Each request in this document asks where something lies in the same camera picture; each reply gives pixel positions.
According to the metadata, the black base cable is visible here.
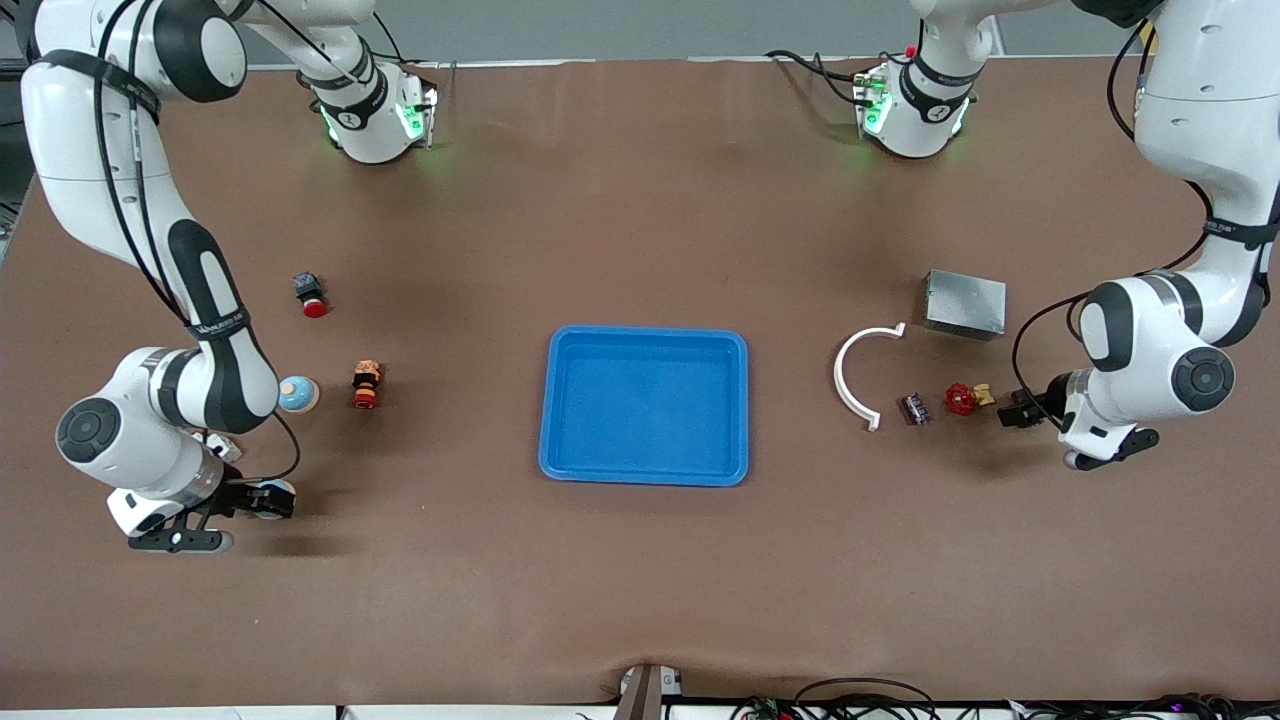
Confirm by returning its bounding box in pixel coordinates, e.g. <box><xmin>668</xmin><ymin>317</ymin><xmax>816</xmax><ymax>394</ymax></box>
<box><xmin>765</xmin><ymin>48</ymin><xmax>866</xmax><ymax>106</ymax></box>
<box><xmin>370</xmin><ymin>10</ymin><xmax>441</xmax><ymax>69</ymax></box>

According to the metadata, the black camera cable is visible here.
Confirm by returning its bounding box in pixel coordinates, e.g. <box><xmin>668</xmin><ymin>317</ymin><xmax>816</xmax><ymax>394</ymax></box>
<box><xmin>1010</xmin><ymin>20</ymin><xmax>1216</xmax><ymax>426</ymax></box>
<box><xmin>90</xmin><ymin>0</ymin><xmax>381</xmax><ymax>483</ymax></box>

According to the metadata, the grey metal mount bracket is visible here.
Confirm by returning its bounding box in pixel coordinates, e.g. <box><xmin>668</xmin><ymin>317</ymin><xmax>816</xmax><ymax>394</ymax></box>
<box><xmin>615</xmin><ymin>663</ymin><xmax>686</xmax><ymax>720</ymax></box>

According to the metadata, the blue plastic tray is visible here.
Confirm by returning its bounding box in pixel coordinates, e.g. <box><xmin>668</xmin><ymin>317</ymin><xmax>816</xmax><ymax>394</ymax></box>
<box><xmin>538</xmin><ymin>325</ymin><xmax>751</xmax><ymax>489</ymax></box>

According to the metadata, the grey metal box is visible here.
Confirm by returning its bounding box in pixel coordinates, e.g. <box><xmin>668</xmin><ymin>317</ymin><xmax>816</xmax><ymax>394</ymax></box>
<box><xmin>922</xmin><ymin>269</ymin><xmax>1008</xmax><ymax>342</ymax></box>

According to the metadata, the tangled cable bundle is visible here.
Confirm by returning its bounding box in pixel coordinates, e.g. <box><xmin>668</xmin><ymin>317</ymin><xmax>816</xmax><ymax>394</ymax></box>
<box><xmin>1010</xmin><ymin>692</ymin><xmax>1280</xmax><ymax>720</ymax></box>

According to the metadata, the white curved plastic clamp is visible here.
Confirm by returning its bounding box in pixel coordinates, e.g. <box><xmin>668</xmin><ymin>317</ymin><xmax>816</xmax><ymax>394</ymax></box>
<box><xmin>833</xmin><ymin>322</ymin><xmax>908</xmax><ymax>433</ymax></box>

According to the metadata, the black cable loop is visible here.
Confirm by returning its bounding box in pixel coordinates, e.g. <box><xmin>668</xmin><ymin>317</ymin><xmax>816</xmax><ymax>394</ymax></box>
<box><xmin>795</xmin><ymin>678</ymin><xmax>941</xmax><ymax>720</ymax></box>

